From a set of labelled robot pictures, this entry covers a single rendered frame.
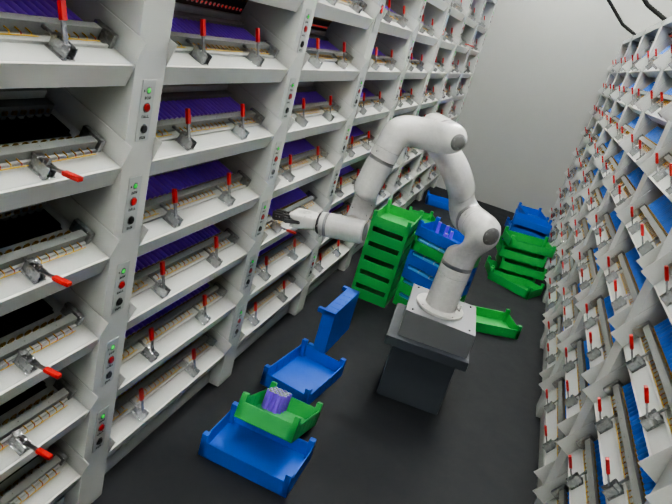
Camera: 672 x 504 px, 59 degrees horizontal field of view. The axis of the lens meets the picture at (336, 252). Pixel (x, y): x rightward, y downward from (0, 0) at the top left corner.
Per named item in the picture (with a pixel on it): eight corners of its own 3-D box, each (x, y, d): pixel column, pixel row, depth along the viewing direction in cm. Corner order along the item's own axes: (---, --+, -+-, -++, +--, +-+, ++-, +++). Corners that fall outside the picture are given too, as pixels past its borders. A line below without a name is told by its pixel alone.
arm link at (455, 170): (471, 249, 217) (451, 230, 231) (499, 233, 218) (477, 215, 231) (427, 132, 190) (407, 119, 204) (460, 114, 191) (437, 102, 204)
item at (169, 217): (253, 207, 189) (276, 173, 184) (130, 260, 135) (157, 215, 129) (206, 166, 191) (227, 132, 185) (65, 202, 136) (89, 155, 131)
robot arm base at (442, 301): (465, 308, 239) (482, 267, 232) (459, 326, 221) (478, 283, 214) (421, 289, 242) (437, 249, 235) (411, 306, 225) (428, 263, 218)
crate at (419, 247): (477, 267, 307) (482, 253, 305) (460, 273, 292) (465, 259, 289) (428, 243, 323) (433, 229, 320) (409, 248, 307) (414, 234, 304)
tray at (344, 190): (364, 189, 323) (379, 169, 317) (325, 212, 268) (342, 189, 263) (335, 165, 325) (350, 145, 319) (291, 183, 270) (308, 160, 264)
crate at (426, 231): (482, 253, 305) (488, 239, 302) (465, 259, 289) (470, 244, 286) (433, 229, 320) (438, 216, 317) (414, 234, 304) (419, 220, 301)
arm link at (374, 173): (379, 152, 207) (339, 227, 216) (367, 152, 192) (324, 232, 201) (401, 164, 205) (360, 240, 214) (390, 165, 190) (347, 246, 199)
